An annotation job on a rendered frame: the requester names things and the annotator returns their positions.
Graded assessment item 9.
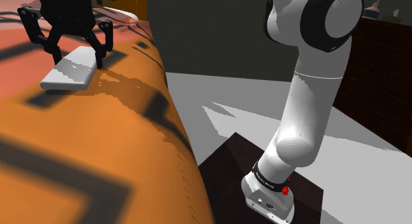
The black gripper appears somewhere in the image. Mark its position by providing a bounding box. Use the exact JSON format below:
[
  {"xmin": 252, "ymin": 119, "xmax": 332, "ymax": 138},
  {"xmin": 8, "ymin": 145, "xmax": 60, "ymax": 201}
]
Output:
[{"xmin": 17, "ymin": 0, "xmax": 114, "ymax": 69}]

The white flat rectangular slab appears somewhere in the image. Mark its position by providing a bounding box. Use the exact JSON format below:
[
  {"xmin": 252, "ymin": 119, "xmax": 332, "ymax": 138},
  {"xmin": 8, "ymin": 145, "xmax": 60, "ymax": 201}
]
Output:
[{"xmin": 39, "ymin": 45, "xmax": 98, "ymax": 91}]

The bed with orange patterned cover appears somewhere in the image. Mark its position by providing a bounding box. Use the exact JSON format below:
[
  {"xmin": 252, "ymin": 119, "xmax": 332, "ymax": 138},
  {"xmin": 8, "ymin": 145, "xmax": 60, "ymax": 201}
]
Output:
[{"xmin": 0, "ymin": 0, "xmax": 215, "ymax": 224}]

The dark robot stand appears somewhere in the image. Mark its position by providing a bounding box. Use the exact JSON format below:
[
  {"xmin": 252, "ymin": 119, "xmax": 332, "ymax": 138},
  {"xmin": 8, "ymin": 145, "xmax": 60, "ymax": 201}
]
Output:
[{"xmin": 197, "ymin": 131, "xmax": 324, "ymax": 224}]

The dark wooden dresser with lamp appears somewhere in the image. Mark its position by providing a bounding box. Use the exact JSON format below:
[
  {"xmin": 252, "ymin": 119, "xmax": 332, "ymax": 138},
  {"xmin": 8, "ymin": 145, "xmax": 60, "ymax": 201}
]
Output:
[{"xmin": 332, "ymin": 0, "xmax": 412, "ymax": 154}]

